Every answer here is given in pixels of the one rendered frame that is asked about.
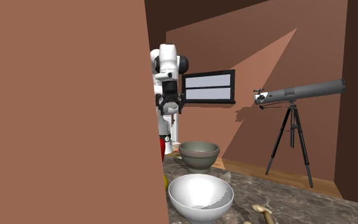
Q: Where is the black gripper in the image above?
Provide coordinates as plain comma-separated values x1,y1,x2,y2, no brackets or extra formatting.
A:
155,80,185,116

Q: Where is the black framed window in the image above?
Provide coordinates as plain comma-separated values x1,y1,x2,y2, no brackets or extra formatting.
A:
181,69,236,105

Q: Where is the red robot stand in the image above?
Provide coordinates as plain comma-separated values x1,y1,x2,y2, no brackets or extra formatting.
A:
159,137,167,163

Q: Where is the grey green ceramic bowl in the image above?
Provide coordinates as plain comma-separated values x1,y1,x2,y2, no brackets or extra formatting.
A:
178,141,221,175

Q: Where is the white bowl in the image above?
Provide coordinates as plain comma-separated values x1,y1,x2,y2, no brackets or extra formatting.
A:
167,173,235,224

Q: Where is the grey telescope on tripod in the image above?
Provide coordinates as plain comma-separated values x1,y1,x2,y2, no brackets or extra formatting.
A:
252,78,347,189

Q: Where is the wooden spoon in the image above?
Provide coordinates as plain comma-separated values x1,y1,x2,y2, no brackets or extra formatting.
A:
251,204,275,224

